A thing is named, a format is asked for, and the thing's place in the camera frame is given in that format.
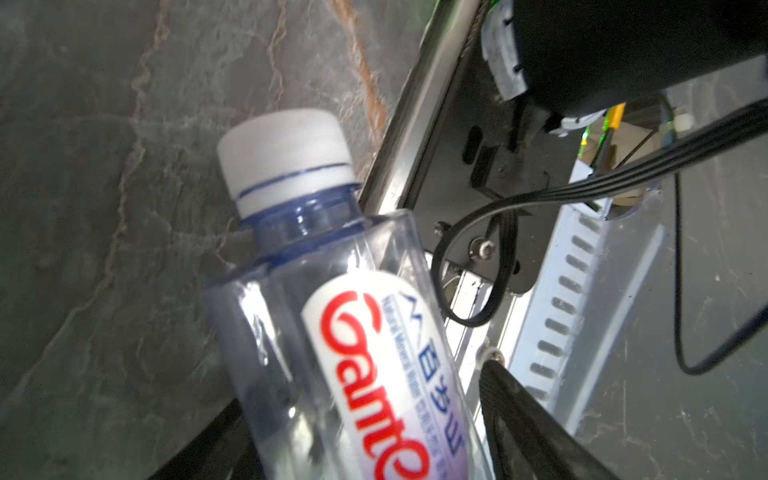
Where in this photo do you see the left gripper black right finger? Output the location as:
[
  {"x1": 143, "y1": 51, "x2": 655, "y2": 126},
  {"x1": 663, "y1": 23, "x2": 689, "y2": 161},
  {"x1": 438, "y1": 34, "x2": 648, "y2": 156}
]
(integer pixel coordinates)
[{"x1": 479, "y1": 360, "x2": 616, "y2": 479}]

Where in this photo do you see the clear bottle blue cap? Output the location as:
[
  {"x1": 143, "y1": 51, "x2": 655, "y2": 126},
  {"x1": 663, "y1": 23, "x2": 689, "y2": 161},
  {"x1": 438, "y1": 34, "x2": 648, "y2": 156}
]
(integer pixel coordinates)
[{"x1": 204, "y1": 109, "x2": 492, "y2": 479}]

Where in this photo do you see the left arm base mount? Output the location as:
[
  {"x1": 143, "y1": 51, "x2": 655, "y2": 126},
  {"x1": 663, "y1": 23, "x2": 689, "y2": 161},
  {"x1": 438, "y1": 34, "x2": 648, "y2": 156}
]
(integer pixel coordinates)
[{"x1": 413, "y1": 53, "x2": 592, "y2": 295}]

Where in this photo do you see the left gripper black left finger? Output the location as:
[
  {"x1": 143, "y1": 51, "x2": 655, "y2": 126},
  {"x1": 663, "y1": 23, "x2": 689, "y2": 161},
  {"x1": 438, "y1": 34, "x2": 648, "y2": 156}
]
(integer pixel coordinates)
[{"x1": 149, "y1": 399, "x2": 264, "y2": 479}]

